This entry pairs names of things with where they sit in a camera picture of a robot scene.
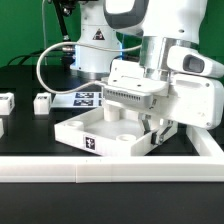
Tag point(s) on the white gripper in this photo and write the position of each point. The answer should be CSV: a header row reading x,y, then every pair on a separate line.
x,y
191,100

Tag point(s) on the white square tabletop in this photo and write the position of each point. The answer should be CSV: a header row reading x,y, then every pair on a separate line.
x,y
123,138

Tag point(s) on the white L-shaped fence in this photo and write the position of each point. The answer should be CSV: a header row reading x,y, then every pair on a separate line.
x,y
206,166

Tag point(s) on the white part at left edge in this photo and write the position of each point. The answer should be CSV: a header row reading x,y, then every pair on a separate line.
x,y
1,128

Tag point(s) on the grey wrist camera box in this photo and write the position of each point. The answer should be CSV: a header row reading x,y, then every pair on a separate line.
x,y
134,92

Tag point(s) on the white marker base plate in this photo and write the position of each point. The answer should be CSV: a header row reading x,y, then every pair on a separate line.
x,y
77,100

